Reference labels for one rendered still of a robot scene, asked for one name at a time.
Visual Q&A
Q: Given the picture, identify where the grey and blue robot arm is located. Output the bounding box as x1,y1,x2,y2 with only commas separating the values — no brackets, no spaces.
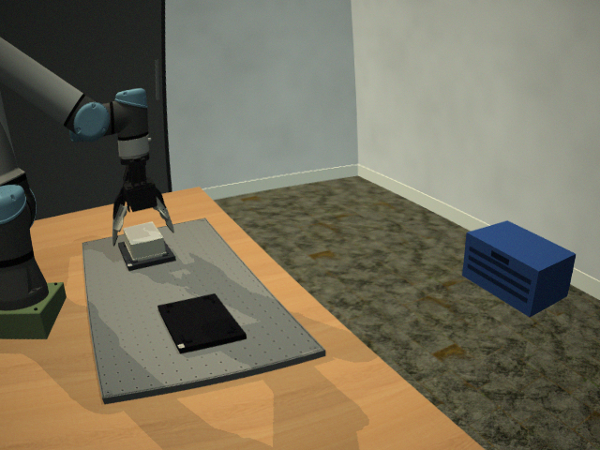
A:
0,37,151,311

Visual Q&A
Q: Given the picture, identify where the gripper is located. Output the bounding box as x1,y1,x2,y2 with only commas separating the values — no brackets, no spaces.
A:
112,153,174,246

